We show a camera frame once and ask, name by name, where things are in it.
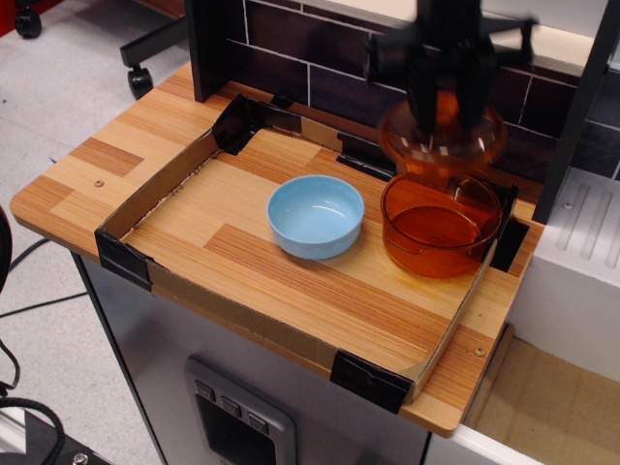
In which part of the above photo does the orange transparent pot lid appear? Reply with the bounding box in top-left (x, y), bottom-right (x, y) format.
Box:
top-left (378, 91), bottom-right (508, 179)

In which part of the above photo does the black upright post right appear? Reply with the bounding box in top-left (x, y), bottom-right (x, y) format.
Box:
top-left (532, 0), bottom-right (619, 225)

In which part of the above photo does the orange transparent pot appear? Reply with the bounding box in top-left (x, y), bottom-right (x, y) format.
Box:
top-left (381, 172), bottom-right (503, 279)

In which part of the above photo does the black floor cable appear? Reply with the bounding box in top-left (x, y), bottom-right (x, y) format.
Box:
top-left (0, 236), bottom-right (86, 320)

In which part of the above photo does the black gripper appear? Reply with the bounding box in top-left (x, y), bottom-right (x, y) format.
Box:
top-left (364, 1), bottom-right (539, 134)

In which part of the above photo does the cream wooden shelf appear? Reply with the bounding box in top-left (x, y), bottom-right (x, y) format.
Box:
top-left (302, 0), bottom-right (595, 78)

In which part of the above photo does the black cable bundle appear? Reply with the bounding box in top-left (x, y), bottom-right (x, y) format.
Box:
top-left (0, 205), bottom-right (67, 465)

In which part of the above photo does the black caster wheel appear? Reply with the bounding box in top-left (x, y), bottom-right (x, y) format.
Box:
top-left (14, 0), bottom-right (43, 39)

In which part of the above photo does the black upright post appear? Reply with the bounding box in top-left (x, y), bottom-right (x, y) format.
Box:
top-left (532, 0), bottom-right (619, 225)
top-left (184, 0), bottom-right (244, 102)

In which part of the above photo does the black chair base with casters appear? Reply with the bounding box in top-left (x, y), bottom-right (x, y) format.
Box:
top-left (120, 16), bottom-right (187, 100)

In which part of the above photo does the black upright post left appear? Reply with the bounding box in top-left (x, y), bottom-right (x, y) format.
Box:
top-left (184, 0), bottom-right (244, 102)

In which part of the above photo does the white toy sink unit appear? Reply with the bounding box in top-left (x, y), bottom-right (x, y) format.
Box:
top-left (425, 169), bottom-right (619, 464)

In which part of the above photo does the light blue bowl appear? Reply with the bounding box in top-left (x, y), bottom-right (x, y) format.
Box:
top-left (266, 174), bottom-right (365, 261)

